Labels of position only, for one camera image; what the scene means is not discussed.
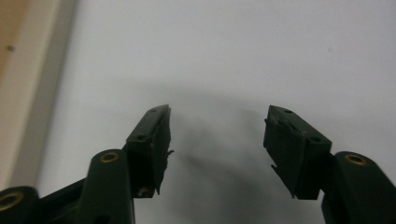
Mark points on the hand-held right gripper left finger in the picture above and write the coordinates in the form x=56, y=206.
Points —
x=146, y=149

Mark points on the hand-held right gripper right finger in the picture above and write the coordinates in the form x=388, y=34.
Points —
x=292, y=146

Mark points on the white table mat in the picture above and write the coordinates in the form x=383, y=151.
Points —
x=218, y=46

